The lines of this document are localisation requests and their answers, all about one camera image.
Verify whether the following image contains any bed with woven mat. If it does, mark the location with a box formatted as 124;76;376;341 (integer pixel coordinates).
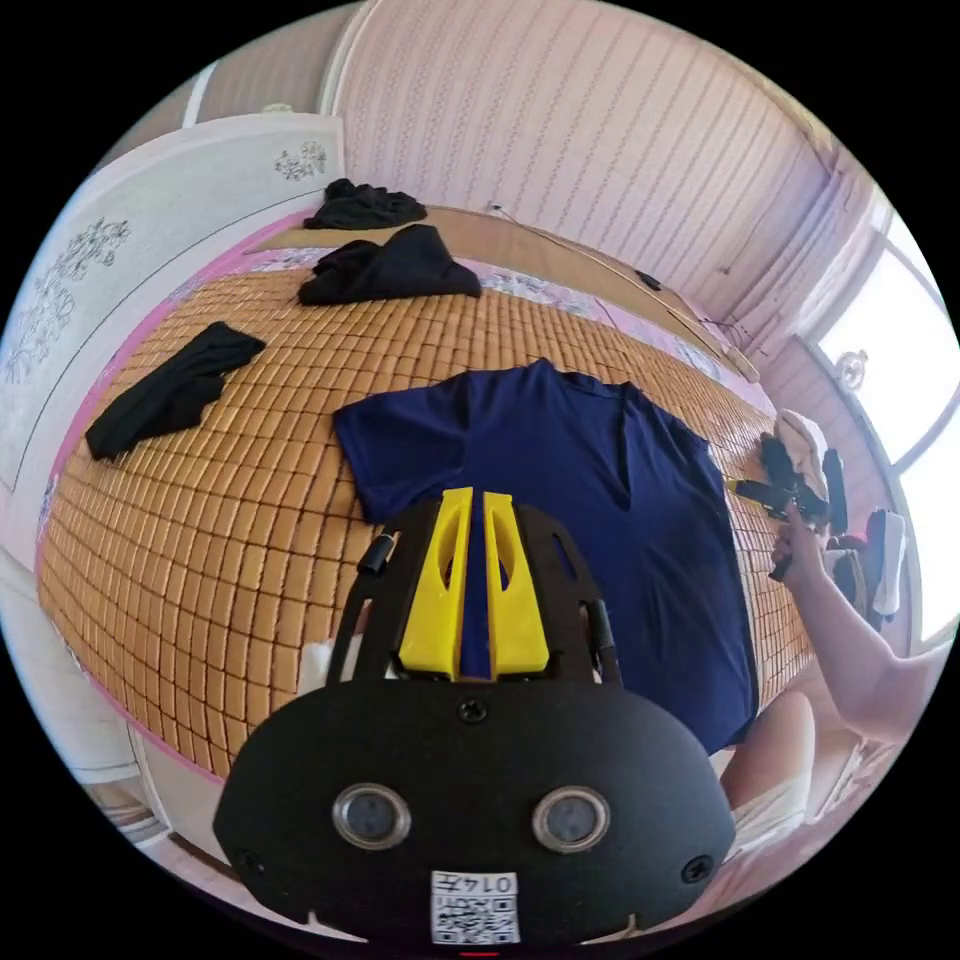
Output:
32;205;820;783

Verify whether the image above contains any dark blue short sleeve shirt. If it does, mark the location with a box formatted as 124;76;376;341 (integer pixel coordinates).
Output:
332;357;761;752

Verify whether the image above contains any person's body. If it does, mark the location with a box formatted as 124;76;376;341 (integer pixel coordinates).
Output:
716;659;901;871

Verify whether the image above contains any small crumpled black garment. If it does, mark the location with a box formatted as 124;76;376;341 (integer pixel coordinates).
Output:
302;177;430;232

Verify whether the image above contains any person's right hand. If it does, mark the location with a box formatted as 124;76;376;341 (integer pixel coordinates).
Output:
772;500;828;583

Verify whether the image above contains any white cupboard with floral print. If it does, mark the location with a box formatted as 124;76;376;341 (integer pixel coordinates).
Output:
0;118;348;498

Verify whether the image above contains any long black garment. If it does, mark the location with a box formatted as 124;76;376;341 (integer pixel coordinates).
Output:
85;321;268;462

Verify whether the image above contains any window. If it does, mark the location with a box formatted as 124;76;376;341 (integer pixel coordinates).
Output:
793;213;960;655

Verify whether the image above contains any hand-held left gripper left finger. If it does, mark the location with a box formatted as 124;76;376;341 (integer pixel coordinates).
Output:
398;486;475;682

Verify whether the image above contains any person's right forearm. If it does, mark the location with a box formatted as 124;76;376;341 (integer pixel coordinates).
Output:
796;558;960;748

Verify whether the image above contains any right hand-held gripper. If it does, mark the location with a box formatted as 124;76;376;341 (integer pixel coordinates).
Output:
722;431;832;583

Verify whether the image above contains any broad black garment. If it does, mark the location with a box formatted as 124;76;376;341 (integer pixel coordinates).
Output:
297;223;484;308

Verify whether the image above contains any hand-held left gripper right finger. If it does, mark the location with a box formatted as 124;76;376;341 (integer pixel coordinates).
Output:
482;491;554;674

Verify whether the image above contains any pile of clothes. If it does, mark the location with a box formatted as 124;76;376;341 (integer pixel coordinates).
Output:
775;408;910;633

